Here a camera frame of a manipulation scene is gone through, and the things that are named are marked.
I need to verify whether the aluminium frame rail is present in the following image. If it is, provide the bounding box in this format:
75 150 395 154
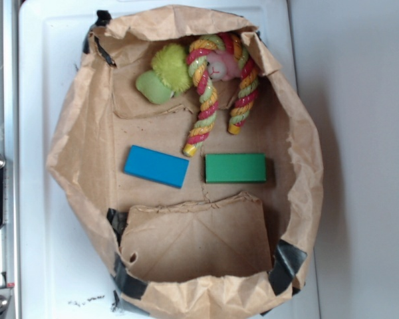
0 1 21 318

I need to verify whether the pink plush toy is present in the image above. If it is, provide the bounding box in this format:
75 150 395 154
206 51 241 81

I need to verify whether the white plastic tray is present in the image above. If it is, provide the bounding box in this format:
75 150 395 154
19 1 320 318

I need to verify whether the green rectangular block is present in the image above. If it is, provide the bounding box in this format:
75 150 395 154
205 153 267 183

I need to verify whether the green plush toy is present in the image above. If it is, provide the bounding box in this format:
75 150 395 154
135 43 193 104

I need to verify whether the multicolored twisted rope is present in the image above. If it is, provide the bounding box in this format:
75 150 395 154
182 32 260 158

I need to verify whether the brown paper bag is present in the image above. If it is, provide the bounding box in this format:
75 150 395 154
47 5 323 318

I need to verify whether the blue rectangular block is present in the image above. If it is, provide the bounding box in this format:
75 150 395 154
124 145 189 189

